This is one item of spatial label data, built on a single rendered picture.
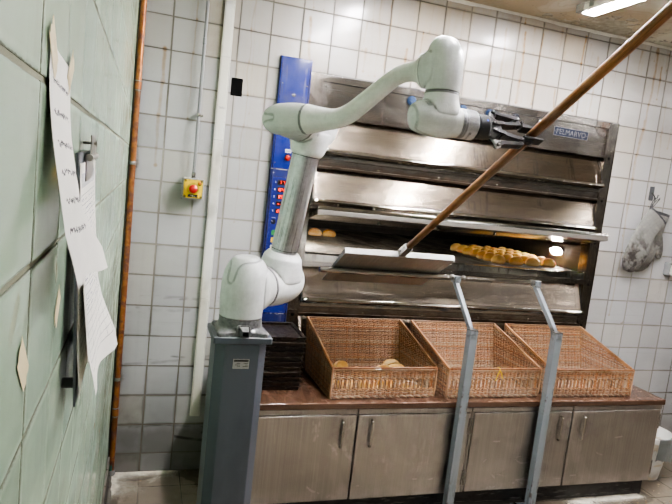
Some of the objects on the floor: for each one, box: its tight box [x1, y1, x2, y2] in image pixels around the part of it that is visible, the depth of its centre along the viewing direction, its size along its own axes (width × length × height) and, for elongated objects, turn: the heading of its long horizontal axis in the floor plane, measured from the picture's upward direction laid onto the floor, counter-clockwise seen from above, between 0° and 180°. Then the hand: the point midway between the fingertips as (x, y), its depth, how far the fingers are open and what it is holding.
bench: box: [250, 364, 666, 504], centre depth 321 cm, size 56×242×58 cm
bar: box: [319, 266, 563, 504], centre depth 292 cm, size 31×127×118 cm
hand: (530, 135), depth 186 cm, fingers closed on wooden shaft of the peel, 3 cm apart
